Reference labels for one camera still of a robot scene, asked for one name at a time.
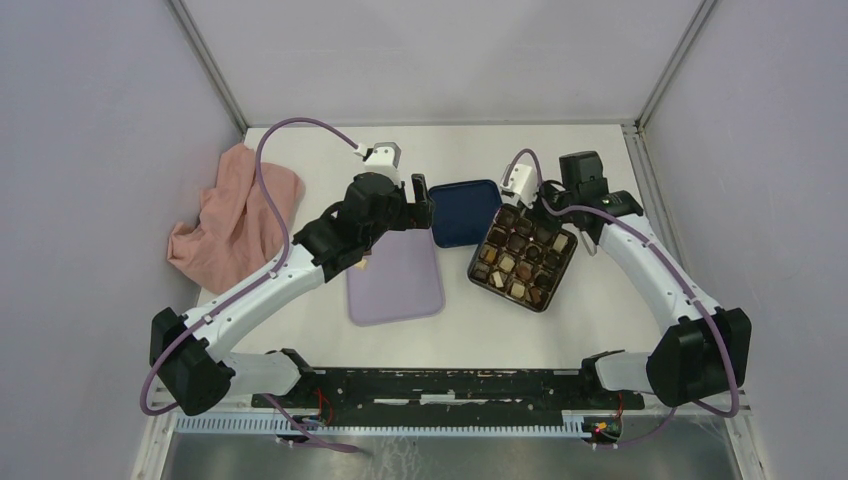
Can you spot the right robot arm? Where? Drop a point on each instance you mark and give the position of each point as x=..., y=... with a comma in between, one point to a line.
x=702, y=355

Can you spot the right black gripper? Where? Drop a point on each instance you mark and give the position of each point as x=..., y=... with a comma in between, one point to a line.
x=546, y=187

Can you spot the blue chocolate box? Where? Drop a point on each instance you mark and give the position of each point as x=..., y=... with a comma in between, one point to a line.
x=522, y=259

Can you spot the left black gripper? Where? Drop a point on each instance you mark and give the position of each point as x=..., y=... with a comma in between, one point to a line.
x=413, y=215

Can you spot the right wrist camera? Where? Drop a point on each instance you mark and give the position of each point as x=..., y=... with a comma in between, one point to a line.
x=522, y=185

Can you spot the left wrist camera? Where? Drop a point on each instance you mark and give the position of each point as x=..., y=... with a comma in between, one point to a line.
x=382, y=158

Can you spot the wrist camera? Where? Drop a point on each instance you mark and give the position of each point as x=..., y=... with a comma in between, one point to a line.
x=382, y=158
x=522, y=185

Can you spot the dark blue box lid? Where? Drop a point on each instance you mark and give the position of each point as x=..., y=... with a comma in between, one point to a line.
x=463, y=212

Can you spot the lilac tray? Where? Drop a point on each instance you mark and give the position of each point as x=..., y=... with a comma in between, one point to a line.
x=400, y=280

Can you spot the pink cloth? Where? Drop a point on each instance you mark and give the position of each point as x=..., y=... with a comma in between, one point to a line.
x=236, y=232

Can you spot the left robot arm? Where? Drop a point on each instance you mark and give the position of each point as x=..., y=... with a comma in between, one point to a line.
x=192, y=353

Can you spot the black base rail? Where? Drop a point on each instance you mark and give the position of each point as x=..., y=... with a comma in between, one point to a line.
x=375, y=397

